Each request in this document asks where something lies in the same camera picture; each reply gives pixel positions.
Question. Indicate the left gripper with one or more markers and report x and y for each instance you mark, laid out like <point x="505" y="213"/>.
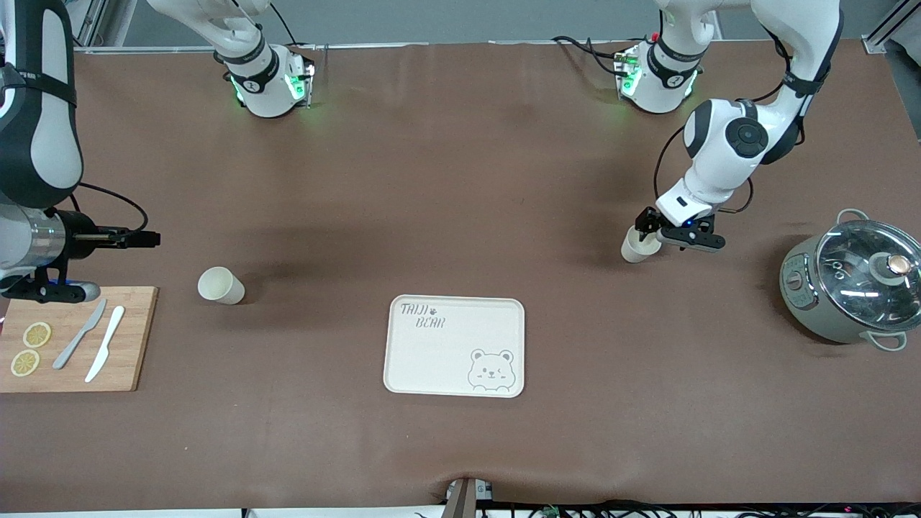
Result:
<point x="648" y="219"/>

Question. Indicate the grey pot with glass lid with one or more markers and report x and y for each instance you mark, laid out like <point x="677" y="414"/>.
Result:
<point x="806" y="302"/>

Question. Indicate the grey plastic knife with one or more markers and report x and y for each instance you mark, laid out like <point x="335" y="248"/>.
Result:
<point x="79" y="334"/>

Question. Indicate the white plastic cup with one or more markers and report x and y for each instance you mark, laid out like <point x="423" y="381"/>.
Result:
<point x="219" y="285"/>
<point x="637" y="252"/>

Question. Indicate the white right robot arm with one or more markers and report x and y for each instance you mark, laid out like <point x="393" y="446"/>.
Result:
<point x="36" y="129"/>

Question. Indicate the yellow lemon slice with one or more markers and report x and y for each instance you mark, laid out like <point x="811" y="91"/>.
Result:
<point x="37" y="334"/>
<point x="25" y="362"/>

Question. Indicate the glass pot lid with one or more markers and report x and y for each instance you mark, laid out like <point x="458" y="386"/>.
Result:
<point x="863" y="288"/>

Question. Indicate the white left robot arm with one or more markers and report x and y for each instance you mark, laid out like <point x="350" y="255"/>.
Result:
<point x="719" y="144"/>

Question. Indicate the white bear print tray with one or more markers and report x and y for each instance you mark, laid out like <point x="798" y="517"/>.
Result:
<point x="453" y="352"/>

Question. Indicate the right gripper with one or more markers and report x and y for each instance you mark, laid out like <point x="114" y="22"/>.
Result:
<point x="80" y="241"/>

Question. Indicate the aluminium frame profile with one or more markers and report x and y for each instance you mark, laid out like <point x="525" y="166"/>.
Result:
<point x="888" y="25"/>
<point x="90" y="21"/>

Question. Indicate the white plastic knife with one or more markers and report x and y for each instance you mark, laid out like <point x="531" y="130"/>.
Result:
<point x="106" y="344"/>

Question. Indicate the grey table edge mount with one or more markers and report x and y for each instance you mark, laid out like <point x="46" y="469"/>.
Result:
<point x="464" y="500"/>

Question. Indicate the wooden cutting board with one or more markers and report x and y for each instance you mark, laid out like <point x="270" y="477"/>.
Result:
<point x="137" y="338"/>

